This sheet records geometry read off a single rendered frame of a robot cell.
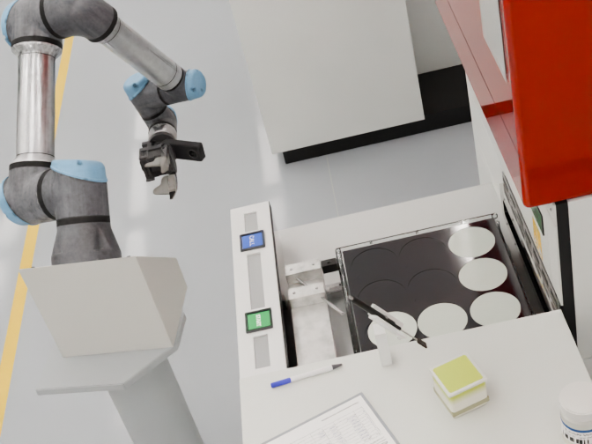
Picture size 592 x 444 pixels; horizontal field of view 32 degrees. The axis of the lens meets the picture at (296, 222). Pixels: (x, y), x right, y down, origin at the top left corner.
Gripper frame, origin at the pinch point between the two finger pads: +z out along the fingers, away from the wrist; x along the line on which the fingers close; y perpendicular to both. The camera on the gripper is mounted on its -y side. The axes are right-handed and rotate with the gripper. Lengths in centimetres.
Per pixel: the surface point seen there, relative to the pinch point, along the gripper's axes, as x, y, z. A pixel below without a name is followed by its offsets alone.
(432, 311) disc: -9, -53, 56
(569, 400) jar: 6, -68, 100
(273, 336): -4, -20, 59
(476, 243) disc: -8, -66, 38
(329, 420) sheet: -4, -29, 84
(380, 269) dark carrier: -8, -45, 39
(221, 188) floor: -92, 4, -137
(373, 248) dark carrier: -8, -45, 32
